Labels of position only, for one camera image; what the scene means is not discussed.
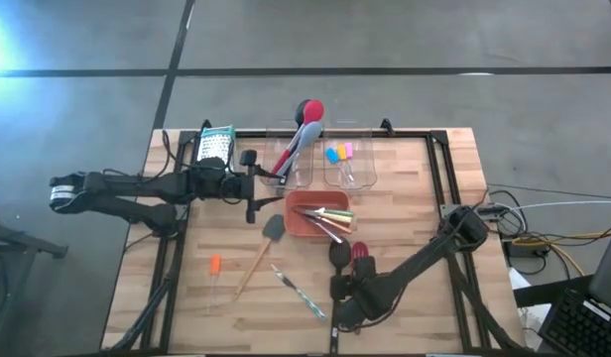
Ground pink mini spatula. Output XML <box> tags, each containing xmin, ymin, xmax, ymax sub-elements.
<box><xmin>344</xmin><ymin>142</ymin><xmax>359</xmax><ymax>182</ymax></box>

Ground red spoon with steel neck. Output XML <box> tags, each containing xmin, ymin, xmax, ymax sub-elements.
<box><xmin>270</xmin><ymin>98</ymin><xmax>326</xmax><ymax>178</ymax></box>

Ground grey laptop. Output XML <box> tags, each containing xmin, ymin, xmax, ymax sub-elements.
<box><xmin>537</xmin><ymin>215</ymin><xmax>611</xmax><ymax>357</ymax></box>

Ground yellow-handled knife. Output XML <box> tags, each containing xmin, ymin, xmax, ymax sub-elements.
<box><xmin>291</xmin><ymin>206</ymin><xmax>355</xmax><ymax>225</ymax></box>

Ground blue mini spatula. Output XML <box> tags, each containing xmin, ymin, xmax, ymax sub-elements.
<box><xmin>324</xmin><ymin>147</ymin><xmax>357</xmax><ymax>188</ymax></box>

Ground yellow cable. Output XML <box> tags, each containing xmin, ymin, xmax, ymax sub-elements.
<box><xmin>511</xmin><ymin>230</ymin><xmax>611</xmax><ymax>278</ymax></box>

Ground grey spatula with wooden handle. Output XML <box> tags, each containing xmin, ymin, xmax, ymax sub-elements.
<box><xmin>232</xmin><ymin>213</ymin><xmax>287</xmax><ymax>302</ymax></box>

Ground black power brick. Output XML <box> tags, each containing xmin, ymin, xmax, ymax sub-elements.
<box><xmin>503</xmin><ymin>240</ymin><xmax>540</xmax><ymax>259</ymax></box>

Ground teal-framed steel box grater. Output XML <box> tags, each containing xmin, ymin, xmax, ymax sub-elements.
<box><xmin>194</xmin><ymin>124</ymin><xmax>237</xmax><ymax>175</ymax></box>

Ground teal patterned handle knife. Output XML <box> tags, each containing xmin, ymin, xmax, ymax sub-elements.
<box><xmin>269</xmin><ymin>264</ymin><xmax>328</xmax><ymax>321</ymax></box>

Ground grey silicone spoon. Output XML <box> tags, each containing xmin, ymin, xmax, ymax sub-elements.
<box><xmin>274</xmin><ymin>120</ymin><xmax>323</xmax><ymax>188</ymax></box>

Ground black stand legs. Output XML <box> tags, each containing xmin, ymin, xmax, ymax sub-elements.
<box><xmin>0</xmin><ymin>215</ymin><xmax>69</xmax><ymax>357</ymax></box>

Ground black metal table frame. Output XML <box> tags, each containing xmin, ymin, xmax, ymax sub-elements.
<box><xmin>100</xmin><ymin>127</ymin><xmax>528</xmax><ymax>357</ymax></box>

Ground orange plastic bin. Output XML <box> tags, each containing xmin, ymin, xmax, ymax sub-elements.
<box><xmin>283</xmin><ymin>189</ymin><xmax>353</xmax><ymax>239</ymax></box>

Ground clear plastic bin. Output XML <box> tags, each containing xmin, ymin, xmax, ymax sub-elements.
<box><xmin>321</xmin><ymin>120</ymin><xmax>380</xmax><ymax>191</ymax></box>
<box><xmin>259</xmin><ymin>120</ymin><xmax>317</xmax><ymax>191</ymax></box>

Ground yellow mini spatula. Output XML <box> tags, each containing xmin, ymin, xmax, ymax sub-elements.
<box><xmin>335</xmin><ymin>143</ymin><xmax>354</xmax><ymax>184</ymax></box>

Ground orange mini spatula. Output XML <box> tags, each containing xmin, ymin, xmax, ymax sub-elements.
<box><xmin>208</xmin><ymin>253</ymin><xmax>223</xmax><ymax>314</ymax></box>

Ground black slotted spoon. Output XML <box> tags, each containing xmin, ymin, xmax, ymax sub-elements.
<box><xmin>327</xmin><ymin>239</ymin><xmax>352</xmax><ymax>354</ymax></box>

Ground grey metal bracket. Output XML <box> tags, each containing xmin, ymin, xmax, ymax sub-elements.
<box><xmin>439</xmin><ymin>202</ymin><xmax>465</xmax><ymax>222</ymax></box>

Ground white paper sheet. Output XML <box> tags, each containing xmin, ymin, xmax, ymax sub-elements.
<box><xmin>508</xmin><ymin>267</ymin><xmax>552</xmax><ymax>351</ymax></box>

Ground red slotted spoon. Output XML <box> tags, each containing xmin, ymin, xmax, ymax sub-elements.
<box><xmin>351</xmin><ymin>241</ymin><xmax>370</xmax><ymax>264</ymax></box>

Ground white cable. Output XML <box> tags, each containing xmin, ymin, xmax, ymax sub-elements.
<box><xmin>486</xmin><ymin>198</ymin><xmax>611</xmax><ymax>215</ymax></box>

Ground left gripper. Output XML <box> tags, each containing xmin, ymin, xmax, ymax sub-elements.
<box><xmin>220</xmin><ymin>150</ymin><xmax>287</xmax><ymax>224</ymax></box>

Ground green-handled knife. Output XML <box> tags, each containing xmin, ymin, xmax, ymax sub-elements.
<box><xmin>312</xmin><ymin>206</ymin><xmax>356</xmax><ymax>218</ymax></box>

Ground brown-handled utensil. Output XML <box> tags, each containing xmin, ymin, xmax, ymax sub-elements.
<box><xmin>300</xmin><ymin>211</ymin><xmax>354</xmax><ymax>235</ymax></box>

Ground all-steel utensil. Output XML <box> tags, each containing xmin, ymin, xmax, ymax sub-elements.
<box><xmin>305</xmin><ymin>215</ymin><xmax>345</xmax><ymax>245</ymax></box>

